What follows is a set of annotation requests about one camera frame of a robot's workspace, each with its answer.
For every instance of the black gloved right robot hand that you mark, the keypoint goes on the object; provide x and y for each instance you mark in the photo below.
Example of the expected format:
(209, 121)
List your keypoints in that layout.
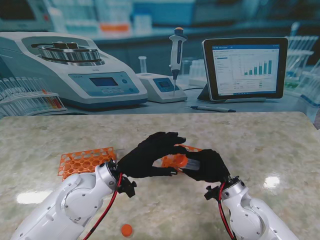
(212, 167)

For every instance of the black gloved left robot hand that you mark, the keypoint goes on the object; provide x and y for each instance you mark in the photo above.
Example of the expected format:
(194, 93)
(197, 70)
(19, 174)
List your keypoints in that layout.
(142, 160)

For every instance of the clear plastic test tube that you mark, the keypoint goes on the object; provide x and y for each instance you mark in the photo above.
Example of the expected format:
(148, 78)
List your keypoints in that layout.
(193, 165)

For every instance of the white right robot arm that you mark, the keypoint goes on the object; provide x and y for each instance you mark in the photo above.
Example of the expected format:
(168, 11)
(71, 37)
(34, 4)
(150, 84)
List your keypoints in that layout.
(255, 215)

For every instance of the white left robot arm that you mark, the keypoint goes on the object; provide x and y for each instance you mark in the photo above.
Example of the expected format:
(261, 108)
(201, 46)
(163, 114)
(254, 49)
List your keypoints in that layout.
(72, 200)

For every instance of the empty orange test tube rack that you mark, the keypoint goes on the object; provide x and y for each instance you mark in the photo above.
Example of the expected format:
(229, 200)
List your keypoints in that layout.
(75, 172)

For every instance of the printed laboratory backdrop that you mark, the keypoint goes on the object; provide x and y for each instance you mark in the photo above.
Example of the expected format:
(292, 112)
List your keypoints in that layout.
(150, 50)

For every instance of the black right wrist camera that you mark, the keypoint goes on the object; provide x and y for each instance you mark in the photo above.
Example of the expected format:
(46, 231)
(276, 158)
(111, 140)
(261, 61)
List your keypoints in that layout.
(211, 193)

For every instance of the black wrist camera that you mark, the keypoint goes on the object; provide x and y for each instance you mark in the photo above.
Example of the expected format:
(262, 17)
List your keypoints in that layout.
(211, 193)
(127, 187)

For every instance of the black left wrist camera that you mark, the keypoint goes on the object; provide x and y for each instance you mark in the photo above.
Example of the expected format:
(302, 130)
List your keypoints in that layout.
(127, 187)

